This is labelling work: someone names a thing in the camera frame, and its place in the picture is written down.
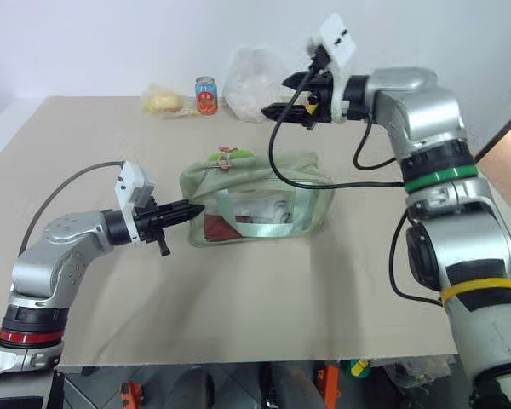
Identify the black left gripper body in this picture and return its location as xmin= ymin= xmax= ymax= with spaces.
xmin=131 ymin=202 xmax=172 ymax=259

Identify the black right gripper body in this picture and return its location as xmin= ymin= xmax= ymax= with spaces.
xmin=299 ymin=69 xmax=338 ymax=131

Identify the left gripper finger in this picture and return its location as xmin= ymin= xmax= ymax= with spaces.
xmin=165 ymin=207 xmax=205 ymax=228
xmin=164 ymin=199 xmax=205 ymax=218

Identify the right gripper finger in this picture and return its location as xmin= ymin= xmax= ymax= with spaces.
xmin=280 ymin=71 xmax=325 ymax=92
xmin=261 ymin=101 xmax=311 ymax=127

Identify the green fabric pouch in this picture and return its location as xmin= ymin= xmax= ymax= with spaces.
xmin=179 ymin=150 xmax=337 ymax=249

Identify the clear plastic bag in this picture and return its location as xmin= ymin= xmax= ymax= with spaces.
xmin=221 ymin=45 xmax=300 ymax=125

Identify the blue soda can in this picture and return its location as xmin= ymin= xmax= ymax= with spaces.
xmin=194 ymin=76 xmax=220 ymax=116

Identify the yellow plastic bag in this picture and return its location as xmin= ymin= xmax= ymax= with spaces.
xmin=140 ymin=82 xmax=199 ymax=120

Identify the small orange tool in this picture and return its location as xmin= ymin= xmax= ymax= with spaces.
xmin=118 ymin=380 xmax=145 ymax=409

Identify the brown wooden panel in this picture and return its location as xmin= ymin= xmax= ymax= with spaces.
xmin=471 ymin=108 xmax=511 ymax=299

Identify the tall orange tool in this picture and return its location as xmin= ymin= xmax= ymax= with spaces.
xmin=316 ymin=361 xmax=341 ymax=409

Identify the green and yellow object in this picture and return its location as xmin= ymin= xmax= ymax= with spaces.
xmin=348 ymin=358 xmax=372 ymax=378

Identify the crumpled clear plastic wrap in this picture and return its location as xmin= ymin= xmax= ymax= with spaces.
xmin=386 ymin=354 xmax=457 ymax=385

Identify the long black wrist camera cable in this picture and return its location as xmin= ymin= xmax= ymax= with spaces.
xmin=268 ymin=41 xmax=407 ymax=189

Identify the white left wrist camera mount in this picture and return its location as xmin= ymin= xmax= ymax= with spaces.
xmin=113 ymin=160 xmax=157 ymax=245

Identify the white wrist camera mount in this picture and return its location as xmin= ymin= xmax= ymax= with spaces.
xmin=113 ymin=160 xmax=157 ymax=245
xmin=307 ymin=12 xmax=359 ymax=125

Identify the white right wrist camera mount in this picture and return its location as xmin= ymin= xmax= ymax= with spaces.
xmin=307 ymin=12 xmax=359 ymax=125

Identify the green plush keychain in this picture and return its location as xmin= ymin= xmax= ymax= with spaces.
xmin=208 ymin=145 xmax=256 ymax=172

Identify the short black wrist cable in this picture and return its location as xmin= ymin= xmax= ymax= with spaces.
xmin=352 ymin=113 xmax=405 ymax=171

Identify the grey left arm cable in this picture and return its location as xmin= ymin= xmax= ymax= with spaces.
xmin=18 ymin=160 xmax=125 ymax=257

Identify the black elbow cable loop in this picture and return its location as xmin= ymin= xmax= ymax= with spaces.
xmin=388 ymin=210 xmax=445 ymax=306

